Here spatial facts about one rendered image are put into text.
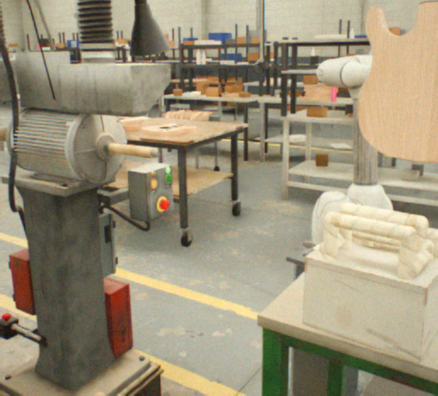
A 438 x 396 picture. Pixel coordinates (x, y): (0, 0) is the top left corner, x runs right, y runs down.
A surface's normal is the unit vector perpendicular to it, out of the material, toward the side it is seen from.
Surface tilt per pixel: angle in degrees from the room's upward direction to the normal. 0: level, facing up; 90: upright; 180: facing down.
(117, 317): 90
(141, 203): 90
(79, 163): 99
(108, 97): 90
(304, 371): 90
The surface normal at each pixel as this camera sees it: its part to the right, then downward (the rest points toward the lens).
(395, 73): -0.59, 0.22
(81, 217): 0.84, 0.12
